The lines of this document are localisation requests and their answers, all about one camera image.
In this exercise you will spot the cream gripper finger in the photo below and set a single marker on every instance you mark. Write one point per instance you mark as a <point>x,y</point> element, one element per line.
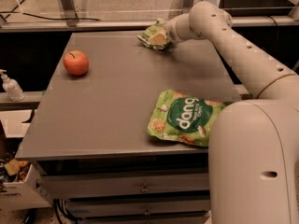
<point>158,39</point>

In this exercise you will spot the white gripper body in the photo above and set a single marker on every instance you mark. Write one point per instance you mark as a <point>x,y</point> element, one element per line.
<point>171,31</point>

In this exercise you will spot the green jalapeno chip bag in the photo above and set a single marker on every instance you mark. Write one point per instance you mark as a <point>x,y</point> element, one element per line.
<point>158,26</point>

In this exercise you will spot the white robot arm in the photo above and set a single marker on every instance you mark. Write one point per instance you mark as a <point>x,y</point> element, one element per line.
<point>254,144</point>

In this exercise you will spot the green dang rice chips bag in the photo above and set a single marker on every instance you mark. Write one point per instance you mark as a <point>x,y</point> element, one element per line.
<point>178,117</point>

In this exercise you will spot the red apple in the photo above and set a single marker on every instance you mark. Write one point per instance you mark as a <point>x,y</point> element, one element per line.
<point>76,63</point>

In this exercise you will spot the grey drawer cabinet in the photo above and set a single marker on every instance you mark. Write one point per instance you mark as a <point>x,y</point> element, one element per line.
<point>88,139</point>

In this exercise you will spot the white pump bottle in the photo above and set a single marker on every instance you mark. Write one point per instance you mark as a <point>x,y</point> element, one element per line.
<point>11,87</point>

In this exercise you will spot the white cardboard box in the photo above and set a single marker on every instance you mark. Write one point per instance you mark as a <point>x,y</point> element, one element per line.
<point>19,187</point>

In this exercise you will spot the top drawer metal handle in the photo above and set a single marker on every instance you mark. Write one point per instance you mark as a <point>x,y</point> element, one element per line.
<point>145,188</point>

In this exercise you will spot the drawer metal handle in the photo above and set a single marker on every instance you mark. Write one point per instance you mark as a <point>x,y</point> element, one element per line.
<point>147,212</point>
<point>145,188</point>

